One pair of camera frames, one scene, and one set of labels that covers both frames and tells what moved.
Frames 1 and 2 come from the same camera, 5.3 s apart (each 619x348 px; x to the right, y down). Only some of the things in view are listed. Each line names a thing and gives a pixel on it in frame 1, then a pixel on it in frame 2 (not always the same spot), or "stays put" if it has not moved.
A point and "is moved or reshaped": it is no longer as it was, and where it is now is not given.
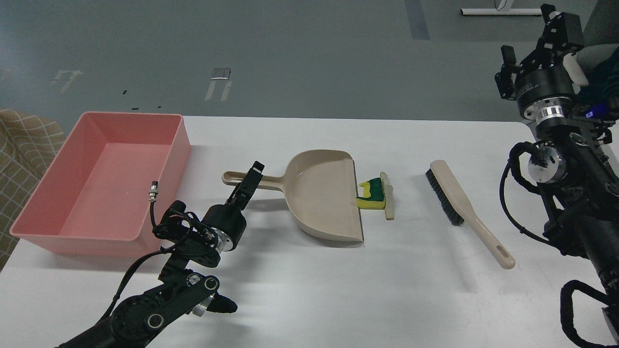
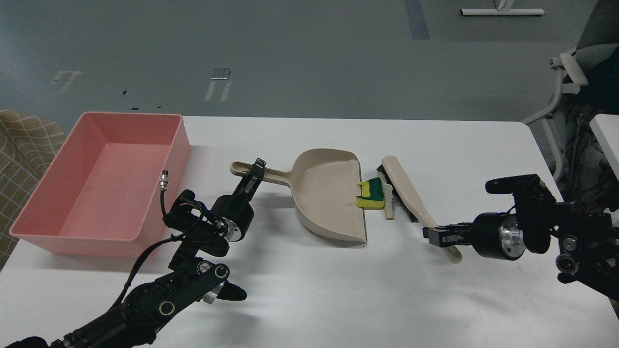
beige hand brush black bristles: [459, 210] -> [409, 201]
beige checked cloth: [28, 144] stays put
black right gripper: [544, 93] -> [493, 235]
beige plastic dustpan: [320, 188] is moved or reshaped
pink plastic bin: [95, 200] stays put
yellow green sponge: [374, 196] stays put
